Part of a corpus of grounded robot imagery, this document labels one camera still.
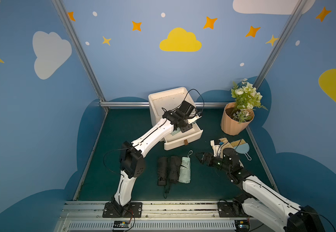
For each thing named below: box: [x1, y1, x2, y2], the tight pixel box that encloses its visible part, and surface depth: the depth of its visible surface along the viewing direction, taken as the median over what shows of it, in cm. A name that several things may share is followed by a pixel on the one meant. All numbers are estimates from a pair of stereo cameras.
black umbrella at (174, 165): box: [163, 155, 182, 199], surface depth 86 cm
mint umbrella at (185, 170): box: [178, 150, 194, 184], surface depth 87 cm
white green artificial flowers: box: [230, 78, 269, 124], surface depth 92 cm
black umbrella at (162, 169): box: [157, 156, 168, 186], surface depth 87 cm
